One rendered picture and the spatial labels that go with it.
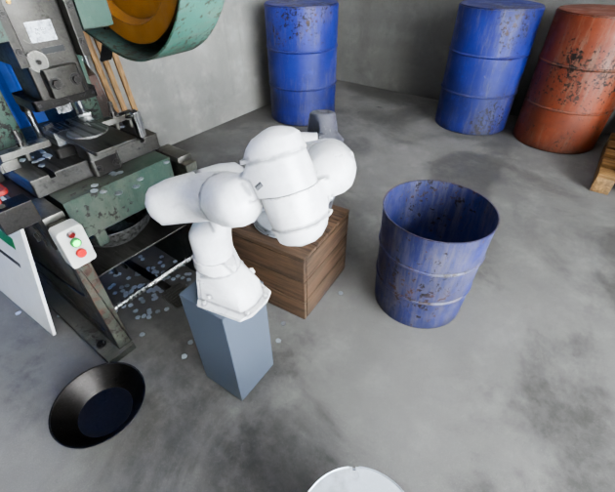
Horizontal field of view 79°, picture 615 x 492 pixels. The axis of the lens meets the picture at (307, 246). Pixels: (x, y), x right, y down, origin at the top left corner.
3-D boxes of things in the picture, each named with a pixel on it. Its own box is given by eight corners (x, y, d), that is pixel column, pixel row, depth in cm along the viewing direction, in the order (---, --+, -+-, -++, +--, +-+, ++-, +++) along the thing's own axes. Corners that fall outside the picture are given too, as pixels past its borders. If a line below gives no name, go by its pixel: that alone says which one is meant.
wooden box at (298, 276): (345, 267, 183) (349, 209, 161) (305, 319, 159) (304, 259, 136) (278, 241, 200) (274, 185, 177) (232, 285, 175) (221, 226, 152)
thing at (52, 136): (102, 132, 132) (97, 119, 129) (59, 146, 123) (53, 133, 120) (89, 126, 136) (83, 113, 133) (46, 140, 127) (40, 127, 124)
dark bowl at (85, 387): (168, 402, 131) (163, 392, 126) (86, 478, 113) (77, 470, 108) (121, 358, 145) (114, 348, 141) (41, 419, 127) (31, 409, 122)
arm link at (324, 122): (307, 175, 102) (344, 175, 102) (307, 129, 94) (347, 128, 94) (307, 146, 116) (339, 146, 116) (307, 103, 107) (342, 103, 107)
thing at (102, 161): (148, 174, 126) (137, 136, 117) (110, 191, 117) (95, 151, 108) (108, 154, 137) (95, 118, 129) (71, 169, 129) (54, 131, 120)
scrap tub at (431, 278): (477, 288, 172) (513, 201, 141) (443, 349, 146) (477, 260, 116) (395, 253, 192) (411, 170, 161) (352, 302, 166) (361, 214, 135)
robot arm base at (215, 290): (280, 288, 111) (277, 253, 102) (238, 331, 99) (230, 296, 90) (226, 261, 121) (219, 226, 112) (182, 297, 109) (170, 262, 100)
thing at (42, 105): (102, 102, 126) (96, 86, 123) (40, 121, 114) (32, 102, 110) (78, 94, 134) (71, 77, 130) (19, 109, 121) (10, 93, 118)
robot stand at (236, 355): (273, 363, 143) (264, 281, 114) (242, 401, 131) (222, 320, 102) (238, 342, 150) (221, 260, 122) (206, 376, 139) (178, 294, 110)
